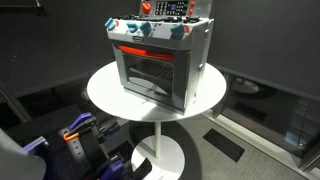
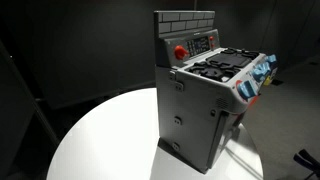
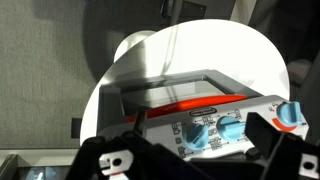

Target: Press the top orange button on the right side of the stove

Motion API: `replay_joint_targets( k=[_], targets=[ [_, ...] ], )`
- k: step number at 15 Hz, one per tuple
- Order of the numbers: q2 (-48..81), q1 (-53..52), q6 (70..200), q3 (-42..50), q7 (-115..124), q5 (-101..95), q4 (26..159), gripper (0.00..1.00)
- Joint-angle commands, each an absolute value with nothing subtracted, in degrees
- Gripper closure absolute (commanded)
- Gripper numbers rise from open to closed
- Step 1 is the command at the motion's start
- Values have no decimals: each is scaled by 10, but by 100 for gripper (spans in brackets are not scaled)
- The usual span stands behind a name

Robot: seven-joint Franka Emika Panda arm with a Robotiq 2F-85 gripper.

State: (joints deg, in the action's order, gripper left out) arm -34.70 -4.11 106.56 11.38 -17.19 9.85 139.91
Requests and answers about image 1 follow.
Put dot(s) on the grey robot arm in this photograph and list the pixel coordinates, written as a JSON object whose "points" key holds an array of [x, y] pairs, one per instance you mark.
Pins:
{"points": [[18, 164]]}

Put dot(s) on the grey toy stove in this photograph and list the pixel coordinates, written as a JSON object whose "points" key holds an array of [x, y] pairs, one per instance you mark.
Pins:
{"points": [[174, 82]]}

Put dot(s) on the blue stove knob far right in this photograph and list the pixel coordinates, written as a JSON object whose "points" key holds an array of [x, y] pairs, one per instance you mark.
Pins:
{"points": [[177, 32]]}

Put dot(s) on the blue stove knob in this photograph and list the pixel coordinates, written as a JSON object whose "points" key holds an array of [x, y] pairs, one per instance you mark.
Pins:
{"points": [[132, 27], [146, 28], [177, 32], [110, 24]]}

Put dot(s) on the blue stove knob far left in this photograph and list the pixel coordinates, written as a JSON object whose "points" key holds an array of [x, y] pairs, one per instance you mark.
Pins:
{"points": [[110, 24]]}

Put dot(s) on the lower orange button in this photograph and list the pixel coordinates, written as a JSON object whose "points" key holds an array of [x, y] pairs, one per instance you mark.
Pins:
{"points": [[190, 11]]}

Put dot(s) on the orange button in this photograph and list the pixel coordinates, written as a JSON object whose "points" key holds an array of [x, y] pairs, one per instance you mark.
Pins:
{"points": [[192, 3], [190, 11]]}

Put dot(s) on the top orange button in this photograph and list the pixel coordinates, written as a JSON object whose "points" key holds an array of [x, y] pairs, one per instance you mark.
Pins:
{"points": [[192, 3]]}

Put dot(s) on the round white side table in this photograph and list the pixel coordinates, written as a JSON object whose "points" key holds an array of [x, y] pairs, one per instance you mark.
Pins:
{"points": [[165, 154]]}

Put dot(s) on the purple clamp upper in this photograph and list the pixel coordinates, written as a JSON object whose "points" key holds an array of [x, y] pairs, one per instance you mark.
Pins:
{"points": [[82, 124]]}

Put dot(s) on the purple clamp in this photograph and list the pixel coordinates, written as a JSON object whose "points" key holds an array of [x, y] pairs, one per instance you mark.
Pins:
{"points": [[82, 124], [123, 171]]}

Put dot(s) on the orange timer knob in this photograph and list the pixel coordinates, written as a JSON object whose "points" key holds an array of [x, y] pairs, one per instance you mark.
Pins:
{"points": [[146, 8]]}

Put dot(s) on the purple clamp lower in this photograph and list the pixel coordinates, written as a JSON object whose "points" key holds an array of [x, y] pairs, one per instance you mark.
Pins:
{"points": [[123, 171]]}

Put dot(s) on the orange oven door handle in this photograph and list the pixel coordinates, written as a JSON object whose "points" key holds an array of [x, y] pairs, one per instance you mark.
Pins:
{"points": [[145, 53]]}

